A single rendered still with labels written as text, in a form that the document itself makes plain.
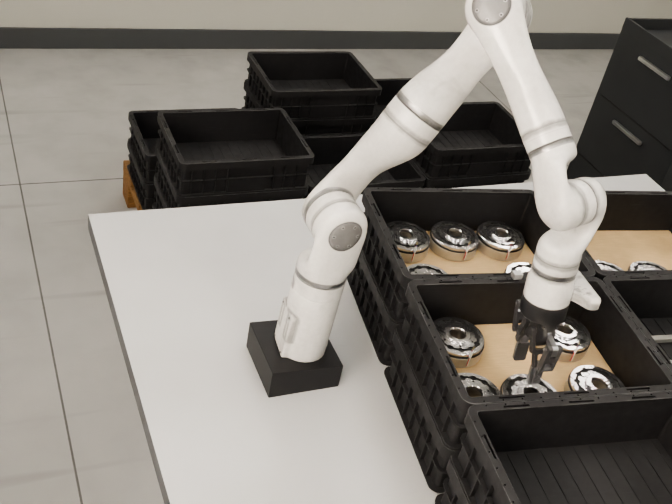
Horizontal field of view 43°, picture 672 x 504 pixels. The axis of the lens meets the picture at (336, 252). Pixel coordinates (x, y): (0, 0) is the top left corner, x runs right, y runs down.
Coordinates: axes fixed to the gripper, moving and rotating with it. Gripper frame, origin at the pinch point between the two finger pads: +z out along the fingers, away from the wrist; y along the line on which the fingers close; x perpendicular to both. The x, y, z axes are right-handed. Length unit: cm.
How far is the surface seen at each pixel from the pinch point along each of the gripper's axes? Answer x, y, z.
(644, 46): 110, -156, -1
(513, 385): -2.0, 0.8, 3.9
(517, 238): 16.0, -42.0, 1.8
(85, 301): -79, -128, 76
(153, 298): -60, -42, 13
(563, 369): 11.4, -6.0, 7.3
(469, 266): 3.4, -35.9, 4.4
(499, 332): 2.5, -16.0, 6.0
